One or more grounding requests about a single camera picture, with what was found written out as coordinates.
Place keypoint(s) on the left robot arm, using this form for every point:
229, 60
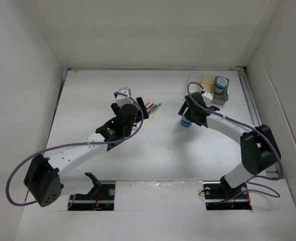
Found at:
47, 177

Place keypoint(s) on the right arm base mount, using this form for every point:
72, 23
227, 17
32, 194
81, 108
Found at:
219, 197

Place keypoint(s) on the green grey pen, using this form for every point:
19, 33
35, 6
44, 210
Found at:
154, 109

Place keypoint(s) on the blue cleaning gel jar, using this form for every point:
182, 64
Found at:
221, 84
185, 122

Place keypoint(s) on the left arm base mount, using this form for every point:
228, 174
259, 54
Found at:
99, 198

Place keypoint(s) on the wooden tray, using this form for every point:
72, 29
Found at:
208, 83

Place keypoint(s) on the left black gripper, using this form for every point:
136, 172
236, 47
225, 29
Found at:
139, 101

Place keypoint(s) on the red pen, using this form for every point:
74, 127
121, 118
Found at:
149, 109

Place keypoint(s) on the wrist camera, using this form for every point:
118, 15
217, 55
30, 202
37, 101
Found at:
122, 97
207, 97

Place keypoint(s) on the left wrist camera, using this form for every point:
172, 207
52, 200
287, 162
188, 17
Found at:
122, 97

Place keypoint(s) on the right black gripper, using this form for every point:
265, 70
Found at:
188, 116

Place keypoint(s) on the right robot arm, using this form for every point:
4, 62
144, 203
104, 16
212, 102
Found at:
258, 147

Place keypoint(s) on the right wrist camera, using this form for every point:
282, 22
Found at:
207, 97

